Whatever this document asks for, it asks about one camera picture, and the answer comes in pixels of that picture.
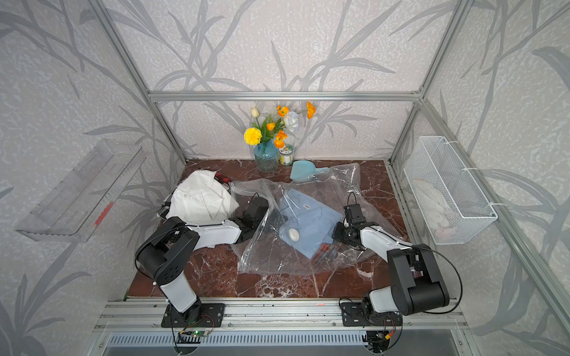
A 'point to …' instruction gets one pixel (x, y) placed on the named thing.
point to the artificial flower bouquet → (271, 127)
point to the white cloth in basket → (443, 225)
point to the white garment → (201, 199)
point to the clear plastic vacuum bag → (266, 254)
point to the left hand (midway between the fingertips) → (290, 219)
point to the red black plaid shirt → (222, 179)
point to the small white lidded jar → (286, 155)
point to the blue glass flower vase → (266, 156)
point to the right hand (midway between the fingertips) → (336, 233)
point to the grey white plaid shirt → (166, 205)
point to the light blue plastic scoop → (303, 170)
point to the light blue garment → (305, 222)
